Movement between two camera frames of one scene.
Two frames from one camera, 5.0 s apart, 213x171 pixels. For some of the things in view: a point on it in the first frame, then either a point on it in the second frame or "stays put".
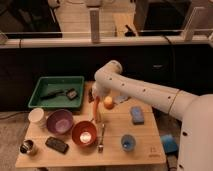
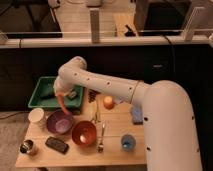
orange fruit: x=108 y=103 stays put
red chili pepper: x=95 y=107 to x=60 y=98
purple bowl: x=59 y=121 stays put
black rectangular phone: x=56 y=144 stays put
